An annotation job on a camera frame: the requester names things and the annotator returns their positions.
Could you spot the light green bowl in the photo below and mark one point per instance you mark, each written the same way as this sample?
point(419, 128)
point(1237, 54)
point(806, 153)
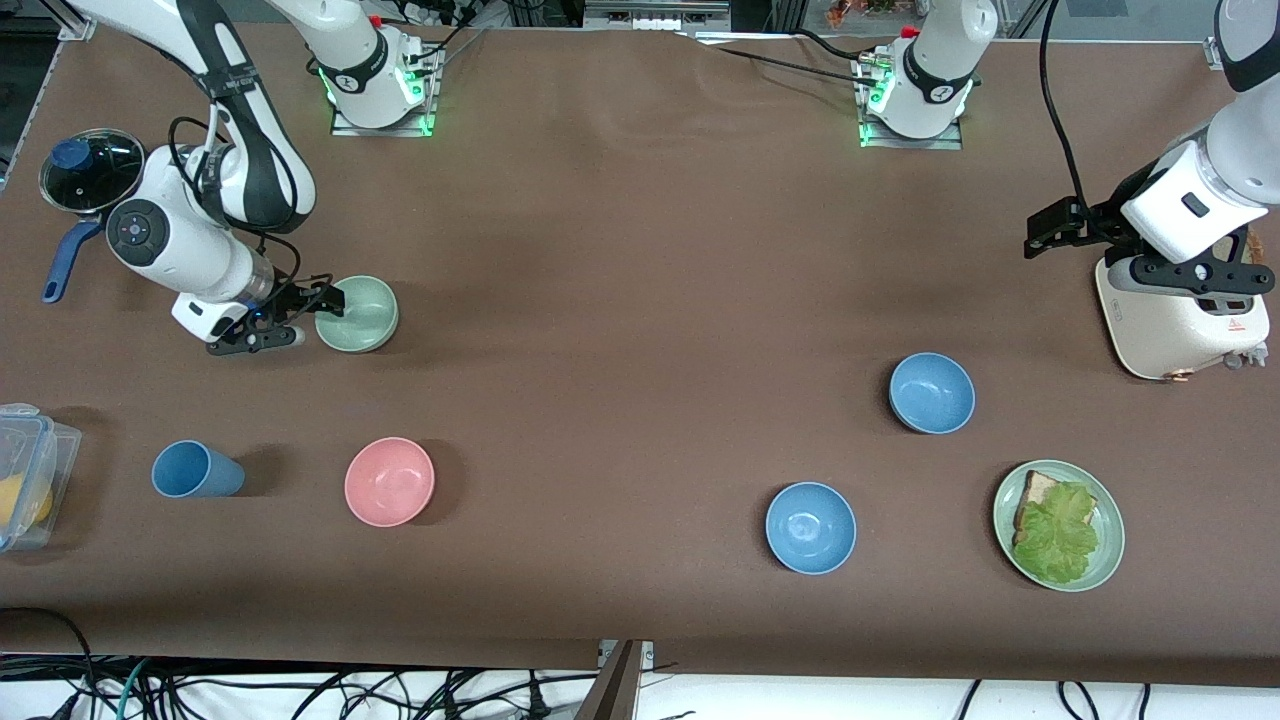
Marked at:
point(365, 320)

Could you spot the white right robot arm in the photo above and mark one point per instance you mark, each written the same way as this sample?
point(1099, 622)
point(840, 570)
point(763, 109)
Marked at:
point(180, 245)

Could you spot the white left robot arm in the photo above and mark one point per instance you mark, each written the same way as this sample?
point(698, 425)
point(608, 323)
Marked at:
point(935, 70)

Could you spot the pink bowl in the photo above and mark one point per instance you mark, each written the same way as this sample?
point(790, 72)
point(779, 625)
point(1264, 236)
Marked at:
point(388, 482)

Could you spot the blue bowl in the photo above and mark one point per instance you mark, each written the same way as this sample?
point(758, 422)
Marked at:
point(932, 393)
point(811, 527)

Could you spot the white toaster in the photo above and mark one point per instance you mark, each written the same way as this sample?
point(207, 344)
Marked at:
point(1170, 330)

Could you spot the blue cup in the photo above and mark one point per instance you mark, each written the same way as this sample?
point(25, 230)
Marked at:
point(195, 470)

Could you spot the glass lid with blue knob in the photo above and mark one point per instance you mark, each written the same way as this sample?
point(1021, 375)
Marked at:
point(90, 170)

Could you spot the clear plastic food container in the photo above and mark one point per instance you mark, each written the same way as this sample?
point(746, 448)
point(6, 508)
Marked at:
point(35, 440)

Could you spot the yellow fruit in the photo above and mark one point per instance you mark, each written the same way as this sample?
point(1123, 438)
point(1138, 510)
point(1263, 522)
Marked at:
point(25, 500)

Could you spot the bread slice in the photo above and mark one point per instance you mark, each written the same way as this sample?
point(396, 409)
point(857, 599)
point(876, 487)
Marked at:
point(1037, 490)

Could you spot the green lettuce leaf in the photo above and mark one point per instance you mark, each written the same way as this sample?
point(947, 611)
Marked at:
point(1060, 535)

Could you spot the brown table cover sheet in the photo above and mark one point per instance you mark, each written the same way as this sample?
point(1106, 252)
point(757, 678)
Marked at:
point(640, 300)

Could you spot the light green plate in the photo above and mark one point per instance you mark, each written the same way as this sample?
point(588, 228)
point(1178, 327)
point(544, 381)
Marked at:
point(1108, 535)

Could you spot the white power strip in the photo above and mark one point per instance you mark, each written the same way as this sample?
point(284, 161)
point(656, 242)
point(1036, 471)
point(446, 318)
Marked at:
point(655, 15)

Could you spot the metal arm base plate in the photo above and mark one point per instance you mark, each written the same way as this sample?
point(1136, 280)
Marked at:
point(385, 131)
point(910, 143)

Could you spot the aluminium frame profile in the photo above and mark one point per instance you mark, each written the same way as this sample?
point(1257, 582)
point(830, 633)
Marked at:
point(75, 18)

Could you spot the dark camera stand post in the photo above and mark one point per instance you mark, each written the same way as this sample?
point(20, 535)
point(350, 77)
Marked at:
point(612, 690)

